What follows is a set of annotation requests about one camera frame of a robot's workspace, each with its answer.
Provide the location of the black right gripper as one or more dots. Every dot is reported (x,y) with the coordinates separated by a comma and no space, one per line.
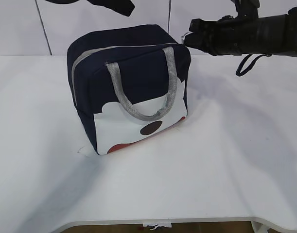
(230,36)

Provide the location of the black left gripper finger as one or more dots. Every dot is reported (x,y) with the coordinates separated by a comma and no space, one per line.
(123,7)

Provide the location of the navy blue lunch bag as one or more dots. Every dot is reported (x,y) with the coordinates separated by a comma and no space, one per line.
(127,84)

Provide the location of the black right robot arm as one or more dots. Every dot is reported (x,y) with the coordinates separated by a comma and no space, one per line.
(274,35)

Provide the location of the white table leg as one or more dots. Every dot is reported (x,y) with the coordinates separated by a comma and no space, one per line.
(259,228)

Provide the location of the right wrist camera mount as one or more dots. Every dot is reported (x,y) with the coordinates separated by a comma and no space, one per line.
(247,8)

